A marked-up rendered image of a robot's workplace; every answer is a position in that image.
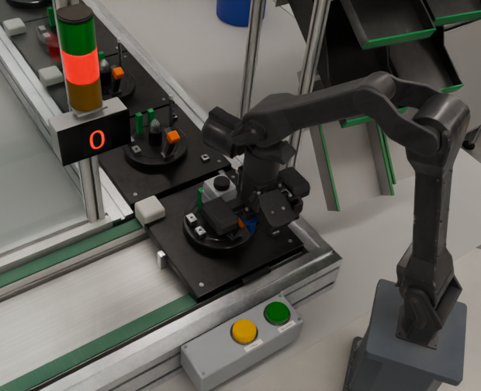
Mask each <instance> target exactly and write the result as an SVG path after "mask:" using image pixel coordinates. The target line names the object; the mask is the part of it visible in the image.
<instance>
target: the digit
mask: <svg viewBox="0 0 481 391"><path fill-rule="evenodd" d="M81 138H82V144H83V150H84V156H85V157H87V156H89V155H91V154H95V153H98V152H100V151H104V150H106V149H109V148H111V147H112V144H111V136H110V128H109V120H105V121H102V122H100V123H96V124H93V125H91V126H87V127H84V128H81Z"/></svg>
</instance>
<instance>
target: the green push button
mask: <svg viewBox="0 0 481 391"><path fill-rule="evenodd" d="M288 316H289V309H288V307H287V306H286V305H285V304H284V303H281V302H272V303H270V304H269V305H268V306H267V309H266V317H267V318H268V319H269V320H270V321H271V322H272V323H274V324H282V323H284V322H285V321H286V320H287V319H288Z"/></svg>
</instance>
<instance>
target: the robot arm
mask: <svg viewBox="0 0 481 391"><path fill-rule="evenodd" d="M394 104H395V105H400V106H408V107H413V108H416V109H419V110H418V112H417V113H416V114H415V115H414V117H413V118H412V119H408V118H407V117H405V116H403V115H402V114H401V113H400V111H399V110H398V109H397V108H396V107H395V106H394ZM363 114H365V115H366V116H368V117H370V118H372V119H374V120H375V121H376V122H377V124H378V125H379V126H380V128H381V129H382V130H383V132H384V133H385V134H386V135H387V137H388V138H389V139H391V140H393V141H395V142H397V143H398V144H400V145H402V146H404V147H405V151H406V156H407V160H408V161H409V163H410V164H411V166H412V167H413V169H414V171H415V187H414V222H413V241H412V243H411V244H410V246H409V247H408V248H407V250H406V252H405V253H404V255H403V257H402V258H401V259H400V261H399V262H398V264H397V265H396V274H397V282H396V284H395V287H400V288H399V291H400V295H401V297H402V298H403V299H404V303H402V304H401V305H400V311H399V317H398V322H397V328H396V337H397V338H399V339H401V340H404V341H409V342H411V343H414V344H418V345H421V346H424V347H426V348H430V349H434V350H437V349H438V345H439V337H440V329H442V328H443V326H444V324H445V322H446V320H447V319H448V316H449V314H450V312H451V311H452V309H453V307H454V305H455V303H456V301H457V300H458V298H459V296H460V294H461V292H462V287H461V285H460V284H459V281H458V279H457V278H456V277H455V274H454V266H453V260H452V255H451V254H450V252H449V251H448V249H447V248H446V239H447V230H448V213H449V210H450V209H449V204H450V195H451V186H452V172H453V170H452V169H453V164H454V162H455V159H456V157H457V155H458V152H459V149H460V147H461V146H462V142H463V140H464V138H465V133H466V131H467V128H468V125H469V121H470V110H469V107H468V106H467V105H465V103H464V102H463V101H462V100H461V99H459V98H457V97H456V96H454V95H450V94H447V93H444V92H441V91H439V90H437V89H436V88H434V87H432V86H430V85H427V84H424V83H419V82H415V81H407V80H402V79H399V78H397V77H395V76H393V75H391V74H389V73H387V72H385V71H377V72H374V73H371V74H370V75H369V76H367V77H364V78H359V79H356V80H354V81H349V82H345V83H343V84H339V85H335V86H332V87H329V88H324V89H321V90H318V91H315V92H311V93H307V94H305V95H293V94H290V93H288V92H287V93H277V94H270V95H267V96H266V97H265V98H263V99H262V100H261V101H260V102H259V103H258V104H257V105H256V106H254V107H253V108H252V109H251V110H250V111H248V112H247V113H246V114H245V115H244V116H243V117H242V119H239V118H237V117H236V116H233V115H231V114H229V113H228V112H226V111H225V110H223V109H221V108H220V107H218V106H216V107H215V108H214V109H212V110H211V111H209V117H208V119H207V120H206V121H205V123H204V125H203V127H202V131H201V132H200V133H199V140H200V142H201V143H202V144H205V145H206V146H208V147H211V148H212V149H214V150H215V151H218V152H220V153H221V154H223V155H225V156H227V157H229V158H231V159H233V158H234V157H236V156H237V155H239V156H241V155H242V154H243V153H244V165H242V166H240V167H238V169H237V172H238V173H239V174H240V175H241V176H242V179H241V183H240V184H239V185H236V190H237V192H238V193H239V194H240V196H239V197H237V198H235V199H232V200H230V201H228V202H225V201H224V200H223V199H222V197H221V196H220V197H217V198H215V199H212V200H210V201H208V202H205V203H203V204H202V205H201V208H200V213H201V214H202V216H203V217H204V218H205V219H206V221H207V222H208V223H209V225H210V226H211V227H212V228H213V229H214V230H215V232H216V233H217V234H218V235H222V234H225V233H227V232H229V231H231V230H234V229H236V228H237V225H238V217H239V218H240V219H241V220H242V221H243V223H244V224H245V225H246V227H247V229H248V231H249V232H250V234H251V235H252V234H255V233H256V232H257V230H258V229H259V227H260V226H261V228H262V230H263V231H264V232H265V233H266V234H272V233H274V232H276V231H277V230H281V229H283V228H286V227H287V226H288V225H289V224H290V223H291V222H292V221H294V220H297V219H299V214H300V213H301V212H302V210H303V200H302V198H304V197H306V196H308V195H309V194H310V184H309V182H308V181H307V180H306V179H305V178H304V177H303V176H302V175H301V174H300V173H299V172H298V171H297V170H296V169H295V168H293V167H289V168H285V169H283V170H281V171H280V170H279V168H280V164H282V165H284V164H286V163H287V162H288V161H289V160H290V159H291V158H292V157H293V156H294V154H295V153H296V150H295V149H294V147H293V146H291V145H290V144H289V143H288V141H287V140H285V141H282V140H283V139H284V138H286V137H287V136H289V135H290V134H292V133H294V132H296V131H297V130H300V129H303V128H304V129H305V128H307V127H311V126H316V125H320V124H324V123H329V122H333V121H337V120H340V119H347V118H350V117H353V116H360V115H363ZM287 191H289V192H290V193H291V194H292V196H289V193H288V192H287ZM236 214H237V215H236Z"/></svg>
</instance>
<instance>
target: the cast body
mask: <svg viewBox="0 0 481 391"><path fill-rule="evenodd" d="M203 188H204V189H203V190H202V202H203V203H205V202H208V201H210V200H212V199H215V198H217V197H220V196H221V197H222V199H223V200H224V201H225V202H228V201H230V200H232V199H235V198H236V197H237V190H236V186H235V184H234V183H233V182H232V181H231V180H230V179H229V178H228V177H227V176H226V175H225V174H224V173H223V174H220V175H217V176H215V177H213V178H210V179H208V180H205V181H204V184H203Z"/></svg>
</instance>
